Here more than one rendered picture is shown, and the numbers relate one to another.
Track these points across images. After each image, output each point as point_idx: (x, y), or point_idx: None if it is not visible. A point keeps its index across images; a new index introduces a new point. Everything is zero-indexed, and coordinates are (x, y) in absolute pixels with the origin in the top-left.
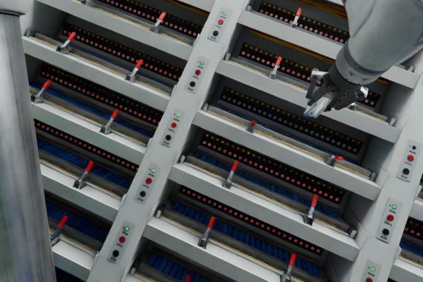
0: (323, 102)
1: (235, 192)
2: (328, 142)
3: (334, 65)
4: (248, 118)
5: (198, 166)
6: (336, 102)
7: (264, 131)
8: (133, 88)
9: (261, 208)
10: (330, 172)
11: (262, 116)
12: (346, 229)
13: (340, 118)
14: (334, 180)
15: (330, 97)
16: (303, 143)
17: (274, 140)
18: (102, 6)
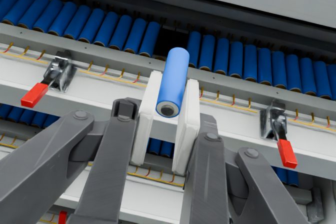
0: (181, 129)
1: (77, 193)
2: (292, 18)
3: None
4: None
5: (7, 136)
6: (230, 175)
7: (104, 63)
8: None
9: (131, 215)
10: (270, 154)
11: None
12: (306, 203)
13: (311, 12)
14: (281, 164)
15: (195, 153)
16: (207, 78)
17: (132, 80)
18: None
